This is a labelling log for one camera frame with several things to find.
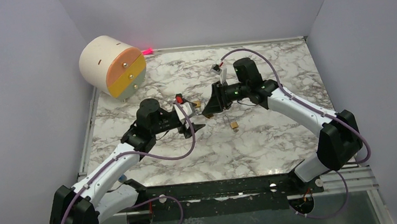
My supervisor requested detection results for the pink marker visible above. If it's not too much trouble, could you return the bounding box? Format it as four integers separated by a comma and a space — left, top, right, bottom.
142, 49, 154, 56

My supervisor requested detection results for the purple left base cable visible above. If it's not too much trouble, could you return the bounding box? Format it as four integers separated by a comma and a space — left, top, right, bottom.
125, 193, 186, 224

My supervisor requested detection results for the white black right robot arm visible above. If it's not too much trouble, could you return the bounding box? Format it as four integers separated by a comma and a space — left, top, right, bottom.
202, 57, 363, 194

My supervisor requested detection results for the brass padlock with key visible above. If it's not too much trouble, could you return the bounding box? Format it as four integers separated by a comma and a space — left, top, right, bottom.
192, 100, 201, 108

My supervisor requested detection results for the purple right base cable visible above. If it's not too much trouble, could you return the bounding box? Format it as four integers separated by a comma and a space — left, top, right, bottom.
285, 168, 352, 222

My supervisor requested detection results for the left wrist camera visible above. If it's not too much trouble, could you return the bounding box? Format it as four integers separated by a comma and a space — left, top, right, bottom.
174, 93, 196, 123

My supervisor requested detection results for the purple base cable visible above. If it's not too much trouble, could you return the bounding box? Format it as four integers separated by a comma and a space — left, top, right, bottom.
285, 168, 352, 222
125, 193, 186, 224

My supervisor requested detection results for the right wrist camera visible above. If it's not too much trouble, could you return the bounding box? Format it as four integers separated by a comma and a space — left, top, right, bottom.
211, 61, 227, 85

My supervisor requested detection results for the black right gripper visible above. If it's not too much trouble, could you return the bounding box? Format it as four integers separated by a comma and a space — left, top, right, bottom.
200, 78, 252, 116

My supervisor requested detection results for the round cream drawer box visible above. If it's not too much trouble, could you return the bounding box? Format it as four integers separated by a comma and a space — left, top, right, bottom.
79, 35, 147, 101

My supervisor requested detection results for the small brass padlock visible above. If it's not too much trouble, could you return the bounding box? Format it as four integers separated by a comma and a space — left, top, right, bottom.
223, 114, 239, 133

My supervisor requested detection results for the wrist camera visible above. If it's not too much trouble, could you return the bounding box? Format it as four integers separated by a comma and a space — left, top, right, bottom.
174, 93, 196, 123
211, 61, 227, 85

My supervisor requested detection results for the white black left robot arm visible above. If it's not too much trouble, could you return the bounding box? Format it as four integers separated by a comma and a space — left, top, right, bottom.
49, 94, 204, 224

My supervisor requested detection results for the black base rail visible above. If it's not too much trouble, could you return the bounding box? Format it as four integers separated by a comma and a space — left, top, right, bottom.
74, 163, 326, 224

